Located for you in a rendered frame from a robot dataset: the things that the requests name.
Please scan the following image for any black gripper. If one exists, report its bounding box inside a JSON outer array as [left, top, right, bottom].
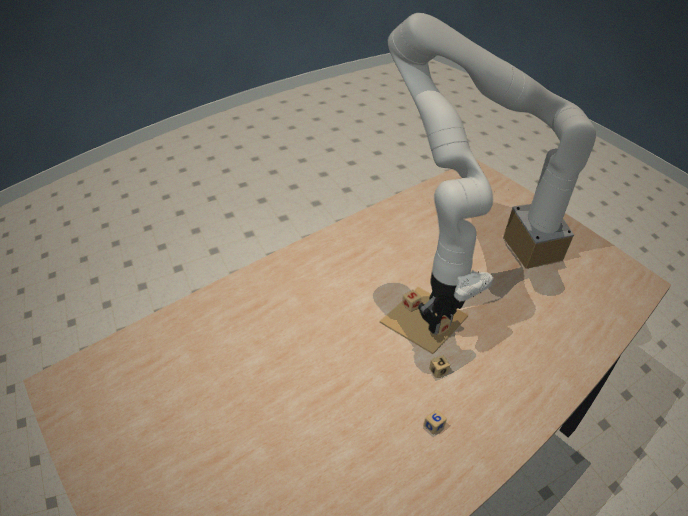
[[418, 273, 465, 335]]

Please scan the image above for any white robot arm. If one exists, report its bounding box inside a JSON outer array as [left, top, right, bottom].
[[388, 13, 596, 301]]

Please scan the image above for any tan square mat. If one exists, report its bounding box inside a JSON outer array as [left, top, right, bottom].
[[380, 287, 468, 354]]

